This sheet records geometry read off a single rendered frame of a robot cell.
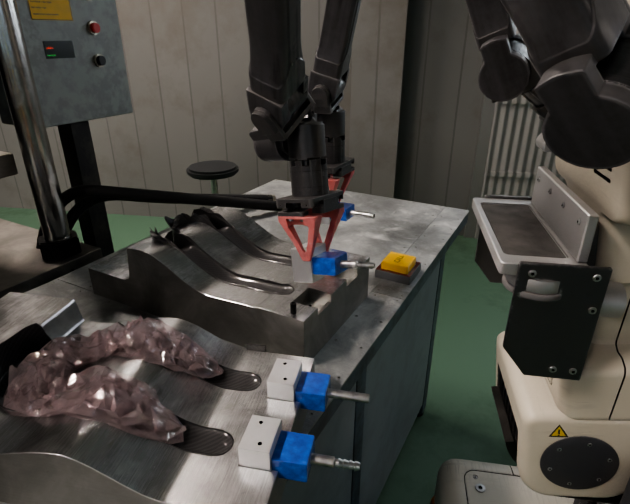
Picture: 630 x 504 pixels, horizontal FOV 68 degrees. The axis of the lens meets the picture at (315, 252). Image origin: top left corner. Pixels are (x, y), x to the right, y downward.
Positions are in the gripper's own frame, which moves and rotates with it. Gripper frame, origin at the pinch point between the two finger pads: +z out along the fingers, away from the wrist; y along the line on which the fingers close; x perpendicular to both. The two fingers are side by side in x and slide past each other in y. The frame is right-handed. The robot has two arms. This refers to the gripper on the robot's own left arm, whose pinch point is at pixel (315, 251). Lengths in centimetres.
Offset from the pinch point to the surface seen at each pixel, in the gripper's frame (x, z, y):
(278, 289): -8.8, 7.5, -1.3
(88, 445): -6.8, 12.3, 37.7
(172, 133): -222, -31, -184
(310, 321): 0.5, 10.3, 3.7
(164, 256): -27.8, 0.9, 5.9
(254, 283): -13.9, 6.8, -1.2
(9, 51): -67, -40, 4
